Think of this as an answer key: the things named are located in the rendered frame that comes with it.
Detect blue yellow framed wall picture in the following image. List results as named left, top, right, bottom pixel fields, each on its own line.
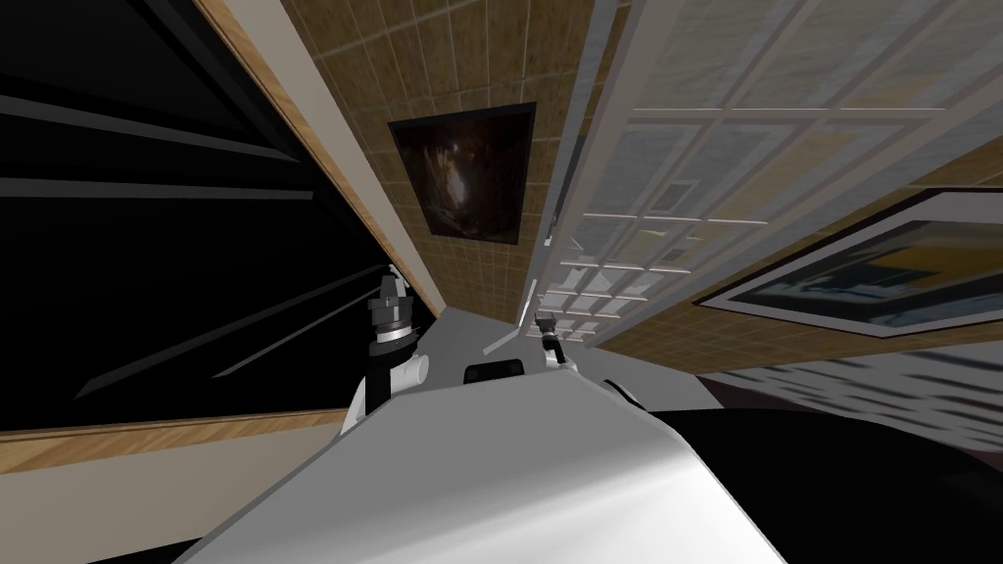
left=693, top=187, right=1003, bottom=341

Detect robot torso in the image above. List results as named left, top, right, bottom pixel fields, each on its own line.
left=173, top=357, right=789, bottom=564

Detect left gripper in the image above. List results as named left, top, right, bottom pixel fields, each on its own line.
left=367, top=264, right=414, bottom=314

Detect dark framed wall picture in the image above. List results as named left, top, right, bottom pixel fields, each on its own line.
left=387, top=101, right=539, bottom=247

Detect grey door handle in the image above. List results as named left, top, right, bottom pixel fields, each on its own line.
left=481, top=325, right=522, bottom=357

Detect white glass-paned door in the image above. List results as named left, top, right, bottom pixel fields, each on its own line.
left=515, top=0, right=1003, bottom=348

